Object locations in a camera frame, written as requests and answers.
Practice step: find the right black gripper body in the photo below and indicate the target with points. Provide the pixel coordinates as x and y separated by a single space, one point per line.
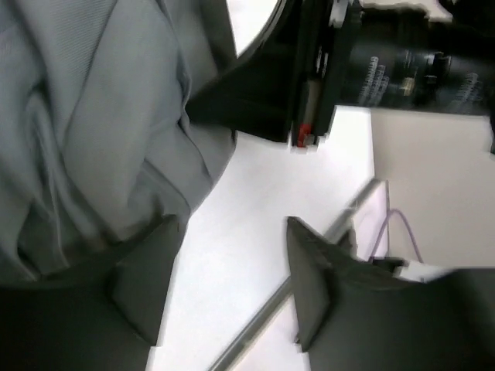
392 57

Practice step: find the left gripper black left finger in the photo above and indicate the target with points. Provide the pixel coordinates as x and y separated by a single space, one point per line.
102 314

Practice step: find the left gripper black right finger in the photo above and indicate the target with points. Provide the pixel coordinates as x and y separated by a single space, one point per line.
366 318

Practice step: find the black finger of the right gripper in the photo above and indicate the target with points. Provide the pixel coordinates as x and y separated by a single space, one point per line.
253 94

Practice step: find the grey pleated skirt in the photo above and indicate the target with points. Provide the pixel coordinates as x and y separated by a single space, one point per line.
96 141

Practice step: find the aluminium front rail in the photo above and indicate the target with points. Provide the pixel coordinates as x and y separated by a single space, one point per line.
353 231

